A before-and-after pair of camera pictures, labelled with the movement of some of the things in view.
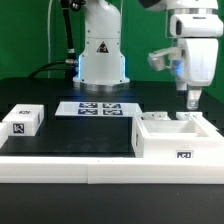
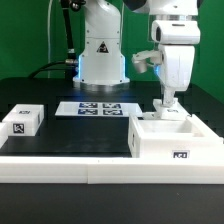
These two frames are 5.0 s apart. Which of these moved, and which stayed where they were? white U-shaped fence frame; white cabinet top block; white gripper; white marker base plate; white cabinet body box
Moved: white gripper
Stayed: white marker base plate; white cabinet top block; white cabinet body box; white U-shaped fence frame
